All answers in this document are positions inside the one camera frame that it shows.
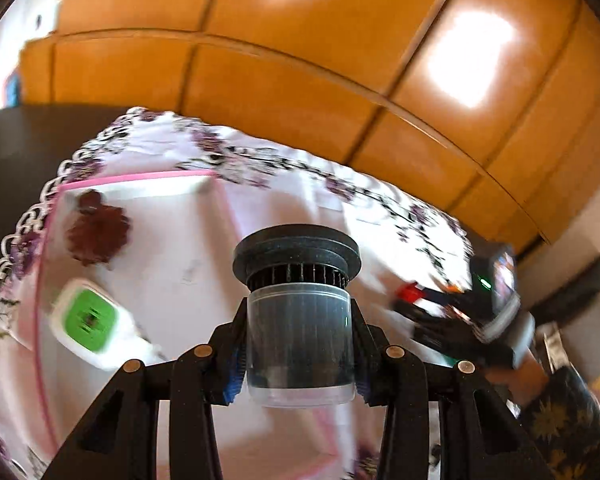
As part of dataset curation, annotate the black-lidded clear jar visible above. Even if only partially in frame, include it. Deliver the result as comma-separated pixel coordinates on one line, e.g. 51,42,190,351
233,223,362,410

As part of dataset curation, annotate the wooden wall cabinet panelling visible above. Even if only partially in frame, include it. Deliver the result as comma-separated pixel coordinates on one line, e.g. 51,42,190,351
0,0,600,250

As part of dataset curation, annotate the dark red flower-shaped dish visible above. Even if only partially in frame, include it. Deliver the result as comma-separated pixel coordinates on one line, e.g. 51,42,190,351
66,190,132,266

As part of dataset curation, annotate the red plastic block toy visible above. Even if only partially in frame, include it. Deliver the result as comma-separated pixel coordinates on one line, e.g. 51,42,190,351
395,282,426,304

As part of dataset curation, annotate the person's right hand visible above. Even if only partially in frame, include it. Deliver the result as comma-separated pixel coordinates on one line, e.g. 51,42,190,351
483,350,549,408

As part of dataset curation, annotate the white green plug-in device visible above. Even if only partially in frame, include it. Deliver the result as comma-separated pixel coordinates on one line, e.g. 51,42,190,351
48,278,166,370

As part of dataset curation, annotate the pink-rimmed white tray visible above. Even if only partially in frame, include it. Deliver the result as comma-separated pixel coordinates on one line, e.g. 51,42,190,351
34,172,353,479

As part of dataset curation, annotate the black padded massage table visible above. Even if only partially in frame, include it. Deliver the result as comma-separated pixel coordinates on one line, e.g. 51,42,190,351
0,104,125,258

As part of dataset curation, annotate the white embroidered floral tablecloth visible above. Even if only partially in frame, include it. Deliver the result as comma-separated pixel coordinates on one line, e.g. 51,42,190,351
0,106,472,479

